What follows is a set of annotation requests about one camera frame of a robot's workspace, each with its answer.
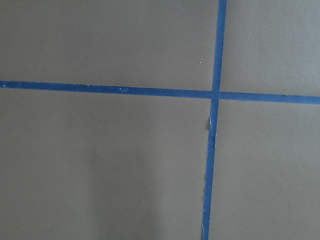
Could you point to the horizontal blue tape strip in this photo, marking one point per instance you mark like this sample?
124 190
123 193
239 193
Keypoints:
160 92

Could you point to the vertical blue tape strip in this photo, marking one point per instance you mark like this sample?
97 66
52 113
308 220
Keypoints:
213 117

